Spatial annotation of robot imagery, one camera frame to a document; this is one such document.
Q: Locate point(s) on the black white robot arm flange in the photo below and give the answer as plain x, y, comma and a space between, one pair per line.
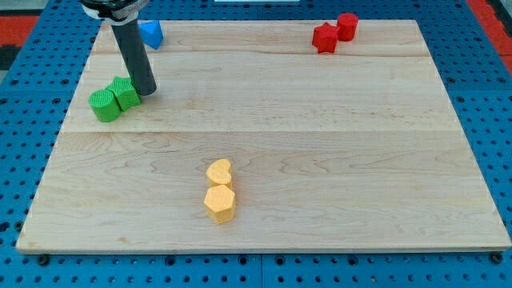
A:
116, 10

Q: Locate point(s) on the wooden board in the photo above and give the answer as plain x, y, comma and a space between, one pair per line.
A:
359, 151

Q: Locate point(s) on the yellow heart block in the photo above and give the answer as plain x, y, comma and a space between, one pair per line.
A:
219, 173

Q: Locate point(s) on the yellow hexagon block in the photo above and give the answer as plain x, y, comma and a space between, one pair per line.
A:
220, 204

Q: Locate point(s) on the red star block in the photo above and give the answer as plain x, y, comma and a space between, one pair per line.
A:
325, 38

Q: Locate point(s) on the green star block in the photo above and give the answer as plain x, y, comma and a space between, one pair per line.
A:
124, 92

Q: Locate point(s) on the red cylinder block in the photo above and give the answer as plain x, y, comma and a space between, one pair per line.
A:
347, 24

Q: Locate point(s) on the blue triangle block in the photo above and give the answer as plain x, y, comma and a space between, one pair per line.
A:
151, 33

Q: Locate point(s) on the green cylinder block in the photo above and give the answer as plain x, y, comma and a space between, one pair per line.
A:
104, 105

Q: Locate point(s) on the gray cylindrical pusher rod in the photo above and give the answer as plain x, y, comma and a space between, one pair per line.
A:
134, 55

